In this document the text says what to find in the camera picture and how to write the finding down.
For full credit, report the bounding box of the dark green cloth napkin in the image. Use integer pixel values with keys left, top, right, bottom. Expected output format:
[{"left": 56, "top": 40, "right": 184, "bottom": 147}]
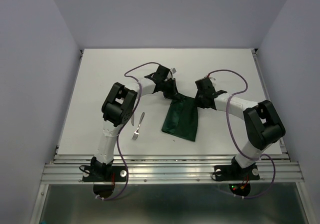
[{"left": 161, "top": 94, "right": 198, "bottom": 142}]

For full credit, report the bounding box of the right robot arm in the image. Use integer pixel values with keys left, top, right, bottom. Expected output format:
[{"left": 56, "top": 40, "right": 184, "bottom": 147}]
[{"left": 195, "top": 77, "right": 286, "bottom": 179}]

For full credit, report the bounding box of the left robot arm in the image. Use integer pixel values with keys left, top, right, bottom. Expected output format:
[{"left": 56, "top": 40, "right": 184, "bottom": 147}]
[{"left": 89, "top": 64, "right": 178, "bottom": 181}]

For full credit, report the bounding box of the silver table knife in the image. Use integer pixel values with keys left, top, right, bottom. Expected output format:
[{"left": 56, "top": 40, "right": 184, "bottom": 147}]
[{"left": 130, "top": 113, "right": 135, "bottom": 126}]

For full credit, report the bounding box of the silver fork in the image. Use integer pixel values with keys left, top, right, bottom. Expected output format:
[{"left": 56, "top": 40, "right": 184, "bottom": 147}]
[{"left": 132, "top": 112, "right": 145, "bottom": 140}]

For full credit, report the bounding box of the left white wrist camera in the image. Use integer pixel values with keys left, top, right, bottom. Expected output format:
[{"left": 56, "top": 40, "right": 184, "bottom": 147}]
[{"left": 170, "top": 68, "right": 177, "bottom": 75}]

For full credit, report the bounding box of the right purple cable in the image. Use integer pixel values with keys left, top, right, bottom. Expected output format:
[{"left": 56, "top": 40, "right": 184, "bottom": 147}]
[{"left": 206, "top": 70, "right": 277, "bottom": 200}]

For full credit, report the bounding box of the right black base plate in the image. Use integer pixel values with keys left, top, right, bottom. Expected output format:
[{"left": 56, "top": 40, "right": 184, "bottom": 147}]
[{"left": 212, "top": 164, "right": 260, "bottom": 181}]

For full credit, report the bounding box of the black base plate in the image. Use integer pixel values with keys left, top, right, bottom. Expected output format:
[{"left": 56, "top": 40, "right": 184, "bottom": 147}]
[
  {"left": 79, "top": 165, "right": 128, "bottom": 183},
  {"left": 212, "top": 164, "right": 260, "bottom": 181}
]

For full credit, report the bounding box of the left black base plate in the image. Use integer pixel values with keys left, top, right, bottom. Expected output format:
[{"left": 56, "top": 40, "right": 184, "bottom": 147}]
[{"left": 79, "top": 165, "right": 128, "bottom": 183}]

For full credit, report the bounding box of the aluminium frame rail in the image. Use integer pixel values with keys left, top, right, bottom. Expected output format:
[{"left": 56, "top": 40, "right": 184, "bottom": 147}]
[{"left": 29, "top": 48, "right": 311, "bottom": 224}]

